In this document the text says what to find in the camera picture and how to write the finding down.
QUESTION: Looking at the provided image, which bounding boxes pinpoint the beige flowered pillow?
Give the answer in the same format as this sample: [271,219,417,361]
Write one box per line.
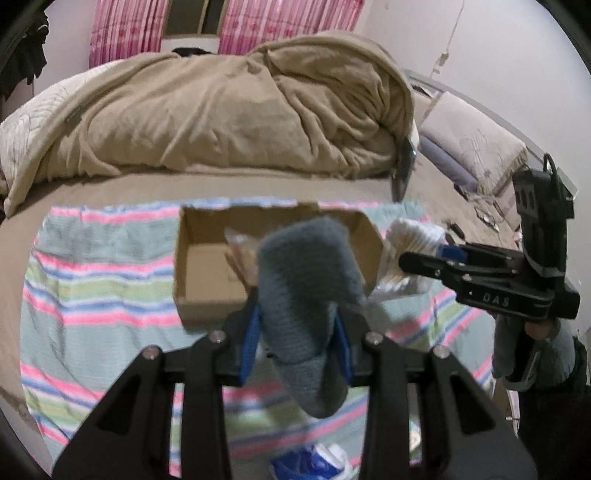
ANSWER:
[419,92,528,195]

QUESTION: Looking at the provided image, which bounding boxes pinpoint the beige rumpled blanket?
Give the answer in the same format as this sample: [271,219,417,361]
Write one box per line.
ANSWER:
[1,31,416,216]

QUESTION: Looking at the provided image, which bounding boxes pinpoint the striped colourful towel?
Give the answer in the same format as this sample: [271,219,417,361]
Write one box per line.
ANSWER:
[20,202,494,479]

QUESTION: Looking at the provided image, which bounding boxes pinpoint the pink curtain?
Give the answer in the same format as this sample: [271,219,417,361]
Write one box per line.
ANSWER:
[88,1,365,68]

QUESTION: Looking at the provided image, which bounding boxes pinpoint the right hand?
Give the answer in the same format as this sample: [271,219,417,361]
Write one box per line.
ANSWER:
[525,320,554,341]

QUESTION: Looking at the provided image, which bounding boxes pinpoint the clear plastic snack bag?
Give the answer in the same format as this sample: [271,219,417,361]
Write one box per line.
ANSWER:
[224,228,260,288]

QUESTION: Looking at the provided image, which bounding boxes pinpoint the cotton swab bag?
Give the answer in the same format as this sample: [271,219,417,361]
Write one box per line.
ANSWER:
[368,217,447,301]

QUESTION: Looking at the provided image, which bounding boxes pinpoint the grey sock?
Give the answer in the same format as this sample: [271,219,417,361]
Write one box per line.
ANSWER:
[257,217,365,419]

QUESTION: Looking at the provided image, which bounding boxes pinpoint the blue tissue packet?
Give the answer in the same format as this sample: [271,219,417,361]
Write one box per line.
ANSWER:
[270,443,356,480]

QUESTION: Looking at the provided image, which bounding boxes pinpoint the black phone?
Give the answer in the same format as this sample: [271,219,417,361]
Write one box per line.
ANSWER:
[391,137,417,203]

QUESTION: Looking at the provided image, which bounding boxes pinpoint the brown cardboard box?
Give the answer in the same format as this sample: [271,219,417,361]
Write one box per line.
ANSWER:
[173,198,384,328]

